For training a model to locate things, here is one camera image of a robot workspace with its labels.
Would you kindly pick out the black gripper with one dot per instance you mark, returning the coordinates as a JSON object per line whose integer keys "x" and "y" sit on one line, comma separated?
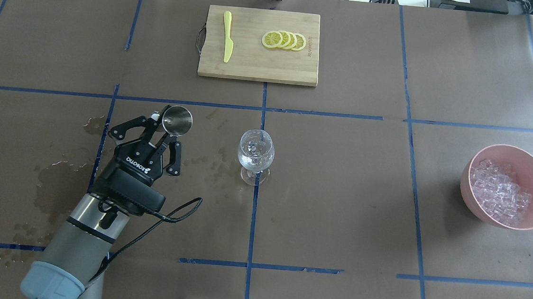
{"x": 128, "y": 166}

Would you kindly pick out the steel jigger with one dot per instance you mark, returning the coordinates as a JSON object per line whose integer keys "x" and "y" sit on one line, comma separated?
{"x": 176, "y": 120}

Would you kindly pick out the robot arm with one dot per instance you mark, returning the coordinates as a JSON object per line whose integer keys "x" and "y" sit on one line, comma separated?
{"x": 74, "y": 256}

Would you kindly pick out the wine glass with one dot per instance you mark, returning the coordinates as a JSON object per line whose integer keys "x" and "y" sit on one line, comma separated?
{"x": 256, "y": 153}

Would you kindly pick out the clear ice cube pile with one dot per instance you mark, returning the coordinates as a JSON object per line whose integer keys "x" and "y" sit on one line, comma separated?
{"x": 497, "y": 191}

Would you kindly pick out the yellow plastic knife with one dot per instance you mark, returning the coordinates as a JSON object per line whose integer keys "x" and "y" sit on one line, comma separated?
{"x": 228, "y": 42}

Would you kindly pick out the bamboo cutting board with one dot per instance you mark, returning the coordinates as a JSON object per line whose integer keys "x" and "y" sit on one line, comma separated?
{"x": 250, "y": 60}

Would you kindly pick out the lemon slice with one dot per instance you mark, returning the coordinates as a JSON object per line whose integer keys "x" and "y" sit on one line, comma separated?
{"x": 292, "y": 41}
{"x": 300, "y": 44}
{"x": 272, "y": 39}
{"x": 284, "y": 39}

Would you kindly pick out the pink bowl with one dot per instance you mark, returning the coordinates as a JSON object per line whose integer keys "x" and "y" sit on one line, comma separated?
{"x": 522, "y": 164}

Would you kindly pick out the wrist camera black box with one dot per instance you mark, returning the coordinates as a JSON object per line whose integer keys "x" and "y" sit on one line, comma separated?
{"x": 130, "y": 194}

